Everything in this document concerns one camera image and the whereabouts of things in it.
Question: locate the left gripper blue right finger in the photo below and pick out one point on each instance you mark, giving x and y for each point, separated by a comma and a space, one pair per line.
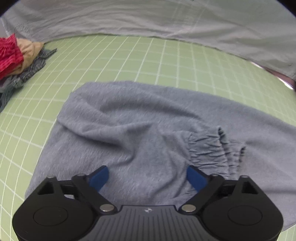
197, 178

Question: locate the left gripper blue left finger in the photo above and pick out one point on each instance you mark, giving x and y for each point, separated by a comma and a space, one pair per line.
98, 178

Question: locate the grey sweatpants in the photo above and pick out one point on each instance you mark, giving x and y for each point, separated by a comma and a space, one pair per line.
148, 135

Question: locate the green grid cutting mat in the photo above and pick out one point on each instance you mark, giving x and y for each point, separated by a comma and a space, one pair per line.
29, 116

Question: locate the blue plaid shirt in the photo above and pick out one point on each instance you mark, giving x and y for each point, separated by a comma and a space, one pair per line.
10, 84

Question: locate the beige garment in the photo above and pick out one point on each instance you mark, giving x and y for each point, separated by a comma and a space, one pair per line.
30, 51

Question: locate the red checked shirt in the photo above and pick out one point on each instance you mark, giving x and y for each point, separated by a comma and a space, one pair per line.
10, 55

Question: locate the grey printed bed sheet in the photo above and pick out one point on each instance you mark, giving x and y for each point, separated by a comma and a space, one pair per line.
260, 31

